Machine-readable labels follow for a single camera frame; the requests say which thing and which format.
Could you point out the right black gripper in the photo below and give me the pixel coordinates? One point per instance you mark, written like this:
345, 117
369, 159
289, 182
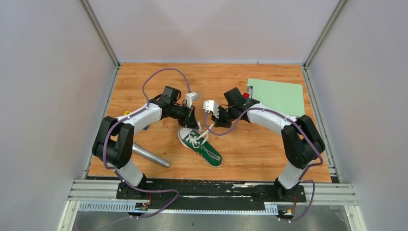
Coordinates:
218, 122

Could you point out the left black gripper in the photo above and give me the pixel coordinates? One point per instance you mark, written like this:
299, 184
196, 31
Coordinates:
189, 120

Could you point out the green canvas sneaker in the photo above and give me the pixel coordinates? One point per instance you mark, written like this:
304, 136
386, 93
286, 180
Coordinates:
210, 155

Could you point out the white shoelace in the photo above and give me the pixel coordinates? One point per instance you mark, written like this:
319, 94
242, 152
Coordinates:
197, 137

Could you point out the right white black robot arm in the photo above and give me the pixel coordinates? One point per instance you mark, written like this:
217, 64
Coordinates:
302, 142

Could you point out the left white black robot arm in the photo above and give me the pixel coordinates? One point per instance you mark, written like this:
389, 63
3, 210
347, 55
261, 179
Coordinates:
113, 144

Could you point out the blue red toy car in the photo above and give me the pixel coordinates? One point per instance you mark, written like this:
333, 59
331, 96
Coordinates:
247, 97

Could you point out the blue yellow toy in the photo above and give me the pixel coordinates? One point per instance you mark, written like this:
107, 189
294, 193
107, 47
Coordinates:
138, 119

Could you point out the silver microphone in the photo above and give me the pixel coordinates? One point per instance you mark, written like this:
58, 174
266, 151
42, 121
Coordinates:
150, 156

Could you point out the light green clipboard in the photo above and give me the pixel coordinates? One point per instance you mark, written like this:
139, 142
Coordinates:
286, 98

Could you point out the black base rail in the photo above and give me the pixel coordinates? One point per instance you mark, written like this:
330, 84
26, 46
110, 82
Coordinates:
206, 197

